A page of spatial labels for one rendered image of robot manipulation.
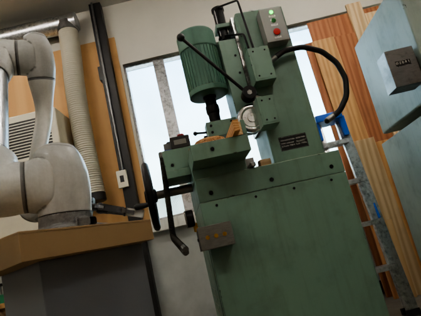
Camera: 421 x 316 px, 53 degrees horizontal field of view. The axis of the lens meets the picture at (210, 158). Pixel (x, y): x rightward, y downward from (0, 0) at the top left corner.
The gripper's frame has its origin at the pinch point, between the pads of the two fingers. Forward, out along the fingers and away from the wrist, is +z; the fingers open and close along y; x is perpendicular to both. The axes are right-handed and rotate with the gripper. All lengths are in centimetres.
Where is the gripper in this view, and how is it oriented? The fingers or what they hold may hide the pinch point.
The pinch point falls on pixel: (135, 212)
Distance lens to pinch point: 170.8
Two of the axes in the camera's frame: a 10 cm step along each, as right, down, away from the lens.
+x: -1.2, 9.6, -2.5
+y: -0.8, 2.4, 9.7
